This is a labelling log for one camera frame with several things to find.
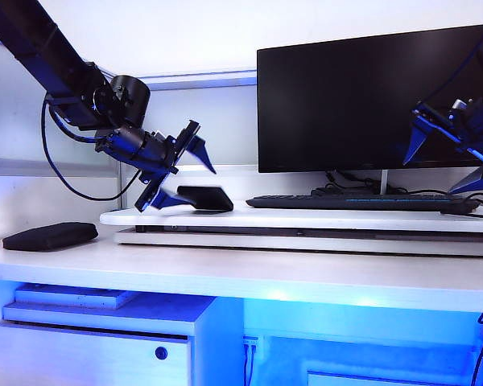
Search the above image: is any white drawer cabinet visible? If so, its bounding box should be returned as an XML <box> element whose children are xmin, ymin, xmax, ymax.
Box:
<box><xmin>0</xmin><ymin>291</ymin><xmax>245</xmax><ymax>386</ymax></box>

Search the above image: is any black computer keyboard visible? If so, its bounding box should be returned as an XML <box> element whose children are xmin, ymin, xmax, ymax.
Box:
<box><xmin>245</xmin><ymin>194</ymin><xmax>481</xmax><ymax>213</ymax></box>

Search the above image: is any black monitor cable bundle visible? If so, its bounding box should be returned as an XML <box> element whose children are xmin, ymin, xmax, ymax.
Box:
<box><xmin>309</xmin><ymin>169</ymin><xmax>380</xmax><ymax>197</ymax></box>

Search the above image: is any silver partition corner post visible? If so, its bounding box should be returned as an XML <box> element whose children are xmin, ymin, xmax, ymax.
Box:
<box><xmin>114</xmin><ymin>160</ymin><xmax>132</xmax><ymax>211</ymax></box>

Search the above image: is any black portable hard drive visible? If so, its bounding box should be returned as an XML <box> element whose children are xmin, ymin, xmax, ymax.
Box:
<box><xmin>176</xmin><ymin>185</ymin><xmax>235</xmax><ymax>212</ymax></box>

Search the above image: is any black computer monitor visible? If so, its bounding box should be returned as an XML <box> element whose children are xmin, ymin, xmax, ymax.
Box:
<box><xmin>256</xmin><ymin>23</ymin><xmax>483</xmax><ymax>175</ymax></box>

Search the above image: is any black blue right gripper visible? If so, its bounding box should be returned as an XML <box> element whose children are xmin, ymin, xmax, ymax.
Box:
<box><xmin>402</xmin><ymin>98</ymin><xmax>483</xmax><ymax>195</ymax></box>

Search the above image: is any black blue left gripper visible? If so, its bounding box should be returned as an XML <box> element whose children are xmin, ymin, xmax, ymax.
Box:
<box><xmin>94</xmin><ymin>119</ymin><xmax>217</xmax><ymax>212</ymax></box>

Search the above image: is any white desk riser board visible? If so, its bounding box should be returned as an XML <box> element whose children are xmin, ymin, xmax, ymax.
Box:
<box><xmin>99</xmin><ymin>199</ymin><xmax>483</xmax><ymax>235</ymax></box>

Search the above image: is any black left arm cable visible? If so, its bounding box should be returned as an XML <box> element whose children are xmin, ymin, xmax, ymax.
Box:
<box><xmin>41</xmin><ymin>96</ymin><xmax>144</xmax><ymax>202</ymax></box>

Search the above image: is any frosted side partition panel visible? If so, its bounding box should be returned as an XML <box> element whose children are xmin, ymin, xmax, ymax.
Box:
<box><xmin>0</xmin><ymin>27</ymin><xmax>122</xmax><ymax>179</ymax></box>

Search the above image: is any flat white board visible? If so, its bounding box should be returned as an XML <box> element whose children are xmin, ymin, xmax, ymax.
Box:
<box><xmin>14</xmin><ymin>282</ymin><xmax>142</xmax><ymax>310</ymax></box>

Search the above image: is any black fabric pouch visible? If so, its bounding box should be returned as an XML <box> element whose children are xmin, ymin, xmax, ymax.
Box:
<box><xmin>2</xmin><ymin>221</ymin><xmax>99</xmax><ymax>253</ymax></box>

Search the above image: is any black usb data cable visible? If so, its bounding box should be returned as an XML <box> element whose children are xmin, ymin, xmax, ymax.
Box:
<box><xmin>440</xmin><ymin>192</ymin><xmax>483</xmax><ymax>220</ymax></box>

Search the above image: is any thin right arm cable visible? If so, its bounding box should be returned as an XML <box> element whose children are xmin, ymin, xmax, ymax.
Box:
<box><xmin>420</xmin><ymin>23</ymin><xmax>483</xmax><ymax>108</ymax></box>

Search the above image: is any grey desk riser base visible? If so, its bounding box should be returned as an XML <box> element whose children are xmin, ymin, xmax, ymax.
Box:
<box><xmin>113</xmin><ymin>225</ymin><xmax>483</xmax><ymax>258</ymax></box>

